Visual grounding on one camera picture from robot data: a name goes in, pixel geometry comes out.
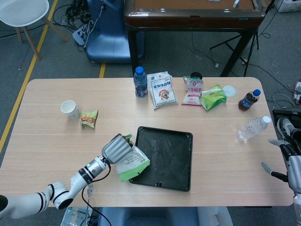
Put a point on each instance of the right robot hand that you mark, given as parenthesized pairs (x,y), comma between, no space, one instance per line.
(294,169)

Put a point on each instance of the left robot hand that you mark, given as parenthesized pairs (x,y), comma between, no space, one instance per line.
(116,148)

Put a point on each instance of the green corn starch bag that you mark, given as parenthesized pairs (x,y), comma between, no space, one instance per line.
(131,164)

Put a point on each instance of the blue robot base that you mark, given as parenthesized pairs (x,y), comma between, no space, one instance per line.
(108,40)

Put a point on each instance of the small green snack packet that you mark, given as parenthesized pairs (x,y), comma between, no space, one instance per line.
(89,118)

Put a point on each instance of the grey sneaker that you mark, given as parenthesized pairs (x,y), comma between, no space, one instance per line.
(285,127)

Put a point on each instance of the black baking tray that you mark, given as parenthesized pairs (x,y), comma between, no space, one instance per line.
(169,155)

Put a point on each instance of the clear water bottle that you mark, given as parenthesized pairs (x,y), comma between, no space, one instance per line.
(251,129)

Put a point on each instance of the white paper cup stack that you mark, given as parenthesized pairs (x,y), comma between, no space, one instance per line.
(70,109)

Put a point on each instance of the blue drink bottle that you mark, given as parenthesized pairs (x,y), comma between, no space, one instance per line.
(140,84)

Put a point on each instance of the white sugar bag blue print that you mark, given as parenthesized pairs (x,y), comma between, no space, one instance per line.
(162,91)

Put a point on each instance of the blue grey robot torso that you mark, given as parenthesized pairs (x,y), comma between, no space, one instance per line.
(150,216)

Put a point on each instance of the clear printed plastic bag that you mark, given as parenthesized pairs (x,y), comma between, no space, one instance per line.
(75,216)

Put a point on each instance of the dark tea bottle blue cap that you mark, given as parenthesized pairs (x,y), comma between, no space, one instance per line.
(247,102)

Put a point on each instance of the white bag pink print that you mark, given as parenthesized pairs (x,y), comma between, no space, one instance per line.
(192,93)

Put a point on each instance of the white round lid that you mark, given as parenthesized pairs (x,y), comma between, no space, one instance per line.
(230,90)

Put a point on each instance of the green and white bag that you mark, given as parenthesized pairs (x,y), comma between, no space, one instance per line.
(212,99)

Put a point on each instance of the black round object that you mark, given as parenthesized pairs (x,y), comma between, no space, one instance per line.
(196,75)

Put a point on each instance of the white power strip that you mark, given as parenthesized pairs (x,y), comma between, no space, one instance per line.
(78,35)

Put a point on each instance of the black tripod stand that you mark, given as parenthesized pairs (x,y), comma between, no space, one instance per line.
(225,43)

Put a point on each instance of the brown mahjong table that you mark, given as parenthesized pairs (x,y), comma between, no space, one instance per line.
(192,21)

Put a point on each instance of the white chair wooden legs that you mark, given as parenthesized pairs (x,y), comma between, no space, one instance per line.
(21,11)

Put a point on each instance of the single blue mahjong tile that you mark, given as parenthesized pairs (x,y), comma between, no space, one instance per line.
(236,2)

